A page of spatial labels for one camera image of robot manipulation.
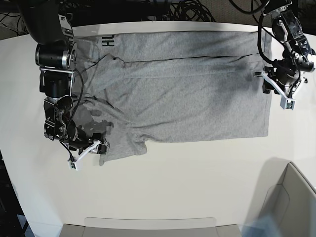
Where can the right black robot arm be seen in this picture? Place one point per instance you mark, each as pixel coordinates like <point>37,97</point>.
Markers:
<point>56,57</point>

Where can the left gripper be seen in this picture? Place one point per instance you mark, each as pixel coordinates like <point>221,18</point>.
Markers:
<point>276,81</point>

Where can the grey cardboard box bottom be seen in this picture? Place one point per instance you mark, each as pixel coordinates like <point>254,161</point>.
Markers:
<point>106,227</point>

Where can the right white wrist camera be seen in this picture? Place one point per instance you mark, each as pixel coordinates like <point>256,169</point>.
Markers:
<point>75,165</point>

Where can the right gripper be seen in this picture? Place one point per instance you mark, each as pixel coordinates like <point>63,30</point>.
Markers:
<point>77,139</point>

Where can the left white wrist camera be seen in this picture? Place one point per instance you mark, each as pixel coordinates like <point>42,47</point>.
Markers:
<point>287,103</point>

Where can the grey cardboard box right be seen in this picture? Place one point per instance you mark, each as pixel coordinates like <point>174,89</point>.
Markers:
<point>289,208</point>

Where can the grey cardboard box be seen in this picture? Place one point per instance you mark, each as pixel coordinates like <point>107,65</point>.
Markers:
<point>106,227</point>
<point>289,208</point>

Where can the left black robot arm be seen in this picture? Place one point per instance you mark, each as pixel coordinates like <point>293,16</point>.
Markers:
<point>297,57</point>

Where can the grey T-shirt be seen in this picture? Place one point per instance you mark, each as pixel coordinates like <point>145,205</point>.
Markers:
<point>170,87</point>

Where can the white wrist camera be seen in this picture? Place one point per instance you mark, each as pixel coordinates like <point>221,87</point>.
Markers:
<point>287,103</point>
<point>75,165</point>

